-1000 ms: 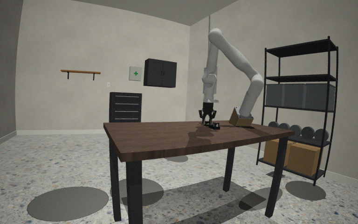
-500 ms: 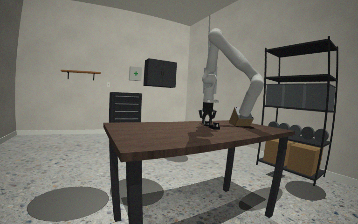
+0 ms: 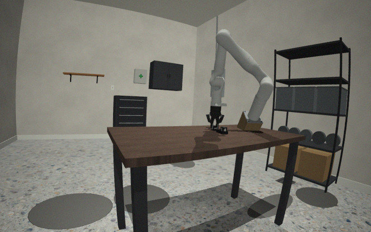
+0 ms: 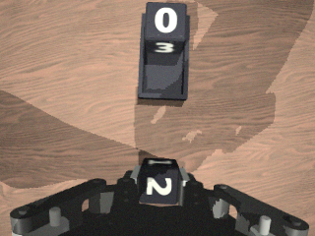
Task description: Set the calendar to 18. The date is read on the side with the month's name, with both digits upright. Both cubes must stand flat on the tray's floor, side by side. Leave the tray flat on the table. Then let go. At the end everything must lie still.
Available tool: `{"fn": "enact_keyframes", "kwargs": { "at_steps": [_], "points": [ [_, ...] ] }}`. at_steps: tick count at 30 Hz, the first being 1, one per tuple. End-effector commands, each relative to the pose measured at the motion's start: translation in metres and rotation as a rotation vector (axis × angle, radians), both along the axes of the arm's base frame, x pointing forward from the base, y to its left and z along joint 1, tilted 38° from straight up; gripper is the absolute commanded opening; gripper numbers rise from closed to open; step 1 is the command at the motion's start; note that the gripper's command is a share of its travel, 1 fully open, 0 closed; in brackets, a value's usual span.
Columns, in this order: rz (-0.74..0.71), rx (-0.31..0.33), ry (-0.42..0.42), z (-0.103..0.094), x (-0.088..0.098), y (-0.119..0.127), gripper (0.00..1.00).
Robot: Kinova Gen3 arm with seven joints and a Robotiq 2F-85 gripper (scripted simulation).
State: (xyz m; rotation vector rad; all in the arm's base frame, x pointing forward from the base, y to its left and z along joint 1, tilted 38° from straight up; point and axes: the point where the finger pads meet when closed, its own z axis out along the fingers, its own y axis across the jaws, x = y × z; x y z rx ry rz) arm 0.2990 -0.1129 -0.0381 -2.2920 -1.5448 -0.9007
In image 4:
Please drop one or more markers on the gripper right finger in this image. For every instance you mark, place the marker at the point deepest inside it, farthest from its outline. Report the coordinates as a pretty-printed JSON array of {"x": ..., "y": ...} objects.
[{"x": 254, "y": 217}]

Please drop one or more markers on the black number cube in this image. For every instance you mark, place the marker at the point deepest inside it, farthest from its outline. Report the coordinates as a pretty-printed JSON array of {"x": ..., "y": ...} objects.
[
  {"x": 165, "y": 27},
  {"x": 159, "y": 181}
]

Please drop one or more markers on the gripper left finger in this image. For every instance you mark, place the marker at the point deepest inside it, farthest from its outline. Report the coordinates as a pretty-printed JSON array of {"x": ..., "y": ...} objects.
[{"x": 61, "y": 212}]

